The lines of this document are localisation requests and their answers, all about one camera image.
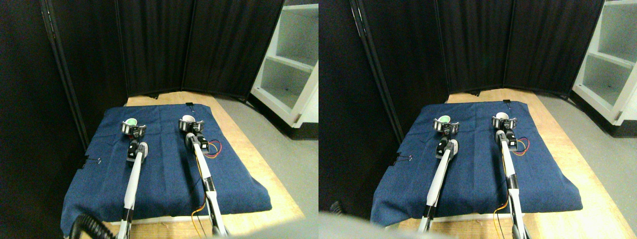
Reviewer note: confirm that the white shelf unit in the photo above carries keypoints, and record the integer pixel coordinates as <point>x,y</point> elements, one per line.
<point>278,74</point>
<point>602,69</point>

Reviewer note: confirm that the curtain stand pole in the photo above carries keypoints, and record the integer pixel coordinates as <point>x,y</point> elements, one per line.
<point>376,74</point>
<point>65,74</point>

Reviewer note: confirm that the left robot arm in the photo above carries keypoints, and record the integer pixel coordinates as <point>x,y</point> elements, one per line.
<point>133,184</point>
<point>440,181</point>

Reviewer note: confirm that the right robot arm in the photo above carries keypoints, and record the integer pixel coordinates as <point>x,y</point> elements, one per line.
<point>507,162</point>
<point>201,162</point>

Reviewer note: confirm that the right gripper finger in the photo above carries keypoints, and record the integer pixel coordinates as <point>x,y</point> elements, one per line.
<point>183,126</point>
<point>496,123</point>
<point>199,126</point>
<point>512,123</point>

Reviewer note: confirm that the dark blue cloth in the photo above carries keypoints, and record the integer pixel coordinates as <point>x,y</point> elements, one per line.
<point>164,169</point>
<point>473,169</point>

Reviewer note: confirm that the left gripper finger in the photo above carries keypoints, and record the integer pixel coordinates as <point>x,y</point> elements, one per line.
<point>437,127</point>
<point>141,131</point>
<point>453,128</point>
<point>125,129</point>

